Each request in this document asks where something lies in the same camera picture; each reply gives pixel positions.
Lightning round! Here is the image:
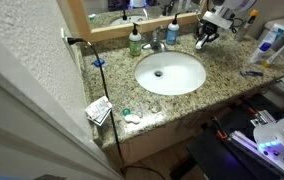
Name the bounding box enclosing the black robot cart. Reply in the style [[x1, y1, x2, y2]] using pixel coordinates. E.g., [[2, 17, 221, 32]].
[[186, 93, 284, 180]]

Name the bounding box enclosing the green pump soap bottle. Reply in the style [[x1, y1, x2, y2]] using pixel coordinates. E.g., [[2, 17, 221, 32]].
[[128, 22, 143, 57]]

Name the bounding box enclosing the orange black clamp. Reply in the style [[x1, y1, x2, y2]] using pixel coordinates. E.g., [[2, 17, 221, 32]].
[[245, 106, 260, 116], [211, 116, 230, 141]]

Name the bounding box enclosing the blue and white pump bottle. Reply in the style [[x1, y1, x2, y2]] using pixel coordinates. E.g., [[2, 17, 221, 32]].
[[165, 12, 181, 46]]

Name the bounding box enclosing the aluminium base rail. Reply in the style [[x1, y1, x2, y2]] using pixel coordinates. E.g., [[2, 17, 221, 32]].
[[228, 109, 283, 174]]

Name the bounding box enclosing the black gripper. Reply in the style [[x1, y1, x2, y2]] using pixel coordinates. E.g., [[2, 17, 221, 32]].
[[195, 22, 221, 48]]

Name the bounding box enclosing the wood framed mirror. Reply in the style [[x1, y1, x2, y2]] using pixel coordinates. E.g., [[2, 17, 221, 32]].
[[56, 0, 213, 43]]

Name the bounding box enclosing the blue razor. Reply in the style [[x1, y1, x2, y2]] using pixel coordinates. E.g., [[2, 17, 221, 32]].
[[239, 70, 265, 78]]

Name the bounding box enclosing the tall slim white tube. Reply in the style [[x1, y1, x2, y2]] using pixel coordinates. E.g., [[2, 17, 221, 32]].
[[267, 23, 284, 46]]

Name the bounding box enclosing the wooden vanity cabinet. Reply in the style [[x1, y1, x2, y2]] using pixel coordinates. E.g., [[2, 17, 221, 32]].
[[101, 86, 260, 168]]

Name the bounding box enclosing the small blue plastic object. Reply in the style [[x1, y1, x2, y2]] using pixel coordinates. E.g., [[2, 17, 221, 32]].
[[91, 58, 106, 68]]

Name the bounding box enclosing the white lotion tube yellow cap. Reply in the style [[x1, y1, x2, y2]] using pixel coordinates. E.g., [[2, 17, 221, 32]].
[[262, 33, 284, 69]]

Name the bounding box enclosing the black power cable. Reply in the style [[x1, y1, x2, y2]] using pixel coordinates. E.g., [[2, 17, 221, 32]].
[[66, 36, 166, 180]]

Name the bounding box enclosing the white door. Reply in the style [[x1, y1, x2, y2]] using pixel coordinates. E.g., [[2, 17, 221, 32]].
[[0, 26, 123, 180]]

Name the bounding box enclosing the brown spray bottle orange cap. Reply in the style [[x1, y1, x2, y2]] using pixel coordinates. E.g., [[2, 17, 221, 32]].
[[235, 9, 260, 42]]

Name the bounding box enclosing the white wall outlet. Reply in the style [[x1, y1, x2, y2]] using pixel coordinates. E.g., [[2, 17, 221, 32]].
[[60, 27, 75, 55]]

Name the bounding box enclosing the white green contact lens case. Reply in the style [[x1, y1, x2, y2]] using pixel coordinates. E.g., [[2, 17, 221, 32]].
[[121, 107, 141, 125]]

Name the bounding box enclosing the chrome faucet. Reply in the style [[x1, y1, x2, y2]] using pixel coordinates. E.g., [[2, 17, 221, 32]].
[[141, 25, 167, 53]]

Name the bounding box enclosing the white oval sink basin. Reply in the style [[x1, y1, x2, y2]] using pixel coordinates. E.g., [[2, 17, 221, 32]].
[[134, 50, 207, 96]]

